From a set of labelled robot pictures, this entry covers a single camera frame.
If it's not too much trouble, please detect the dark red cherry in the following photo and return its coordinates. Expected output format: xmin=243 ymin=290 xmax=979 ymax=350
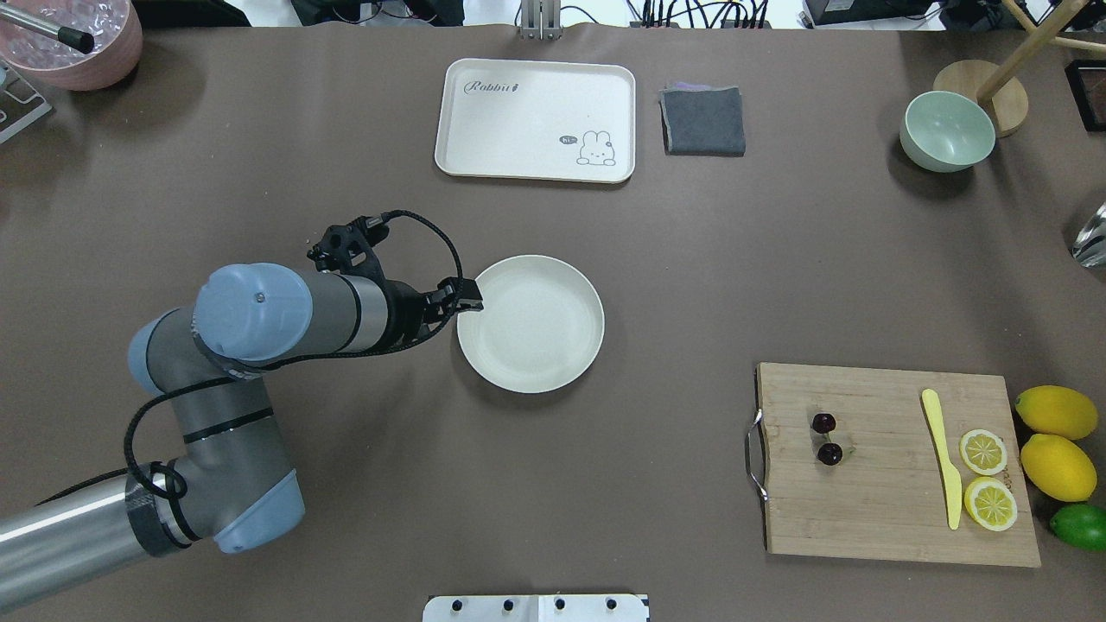
xmin=815 ymin=440 xmax=855 ymax=467
xmin=810 ymin=412 xmax=837 ymax=435

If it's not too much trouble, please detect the wooden cutting board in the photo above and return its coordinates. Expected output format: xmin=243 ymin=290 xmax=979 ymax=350
xmin=749 ymin=362 xmax=1040 ymax=569

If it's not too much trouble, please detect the white rabbit tray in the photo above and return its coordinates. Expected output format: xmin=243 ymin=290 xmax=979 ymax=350
xmin=434 ymin=58 xmax=636 ymax=184

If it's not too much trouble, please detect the lemon slice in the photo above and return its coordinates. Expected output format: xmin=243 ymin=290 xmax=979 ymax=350
xmin=959 ymin=428 xmax=1008 ymax=477
xmin=963 ymin=476 xmax=1018 ymax=532

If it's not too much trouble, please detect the yellow plastic knife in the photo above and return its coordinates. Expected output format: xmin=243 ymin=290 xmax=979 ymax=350
xmin=920 ymin=387 xmax=963 ymax=530

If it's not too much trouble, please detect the wooden stand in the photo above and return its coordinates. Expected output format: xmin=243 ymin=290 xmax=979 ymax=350
xmin=932 ymin=1 xmax=1103 ymax=138

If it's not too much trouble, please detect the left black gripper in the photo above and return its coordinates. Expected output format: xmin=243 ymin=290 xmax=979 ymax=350
xmin=386 ymin=276 xmax=486 ymax=349

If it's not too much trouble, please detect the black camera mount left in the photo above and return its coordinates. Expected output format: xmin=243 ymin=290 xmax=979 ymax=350
xmin=307 ymin=216 xmax=390 ymax=284

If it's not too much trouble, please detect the green lime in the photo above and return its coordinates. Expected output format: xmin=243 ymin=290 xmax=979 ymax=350
xmin=1048 ymin=504 xmax=1105 ymax=552

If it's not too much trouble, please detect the pink bucket with ice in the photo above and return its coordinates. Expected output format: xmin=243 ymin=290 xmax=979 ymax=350
xmin=3 ymin=1 xmax=143 ymax=91

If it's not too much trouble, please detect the cream round plate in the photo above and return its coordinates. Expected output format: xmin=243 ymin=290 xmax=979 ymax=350
xmin=455 ymin=255 xmax=606 ymax=394

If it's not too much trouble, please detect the white mounting plate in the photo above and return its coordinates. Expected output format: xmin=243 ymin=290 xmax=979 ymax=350
xmin=422 ymin=593 xmax=651 ymax=621

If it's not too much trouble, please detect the upper lemon slice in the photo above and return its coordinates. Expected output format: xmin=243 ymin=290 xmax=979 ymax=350
xmin=959 ymin=428 xmax=1008 ymax=477

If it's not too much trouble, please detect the folded grey cloth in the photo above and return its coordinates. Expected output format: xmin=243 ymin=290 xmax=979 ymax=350
xmin=659 ymin=83 xmax=747 ymax=157

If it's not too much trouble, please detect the lower whole lemon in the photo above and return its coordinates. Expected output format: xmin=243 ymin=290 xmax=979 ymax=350
xmin=1020 ymin=434 xmax=1098 ymax=502

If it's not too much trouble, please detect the black-tipped metal rod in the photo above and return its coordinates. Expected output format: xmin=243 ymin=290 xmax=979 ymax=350
xmin=1 ymin=3 xmax=95 ymax=54

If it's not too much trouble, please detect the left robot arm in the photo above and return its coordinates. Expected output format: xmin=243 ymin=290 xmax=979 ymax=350
xmin=3 ymin=263 xmax=482 ymax=612

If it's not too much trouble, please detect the grey metal plate left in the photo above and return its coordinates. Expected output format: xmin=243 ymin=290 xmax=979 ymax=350
xmin=1 ymin=60 xmax=53 ymax=144

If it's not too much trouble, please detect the whole lemon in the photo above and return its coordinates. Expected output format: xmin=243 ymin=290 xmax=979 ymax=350
xmin=1020 ymin=434 xmax=1098 ymax=502
xmin=1014 ymin=385 xmax=1099 ymax=440

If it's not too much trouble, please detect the mint green bowl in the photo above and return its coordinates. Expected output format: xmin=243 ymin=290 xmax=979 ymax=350
xmin=898 ymin=91 xmax=998 ymax=173

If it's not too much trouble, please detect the dark framed box right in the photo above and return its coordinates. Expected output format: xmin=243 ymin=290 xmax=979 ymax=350
xmin=1064 ymin=60 xmax=1105 ymax=131

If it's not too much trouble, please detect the upper whole lemon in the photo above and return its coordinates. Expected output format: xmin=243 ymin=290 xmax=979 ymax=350
xmin=1014 ymin=385 xmax=1099 ymax=440

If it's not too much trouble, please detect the metal bracket at top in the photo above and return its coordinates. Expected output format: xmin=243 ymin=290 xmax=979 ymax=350
xmin=518 ymin=0 xmax=563 ymax=41

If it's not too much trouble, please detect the silver object right edge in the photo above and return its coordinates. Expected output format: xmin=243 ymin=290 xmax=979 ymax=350
xmin=1068 ymin=203 xmax=1106 ymax=270

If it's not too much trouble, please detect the lower lemon slice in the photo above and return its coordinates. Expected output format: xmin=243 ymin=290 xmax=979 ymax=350
xmin=963 ymin=476 xmax=1018 ymax=532

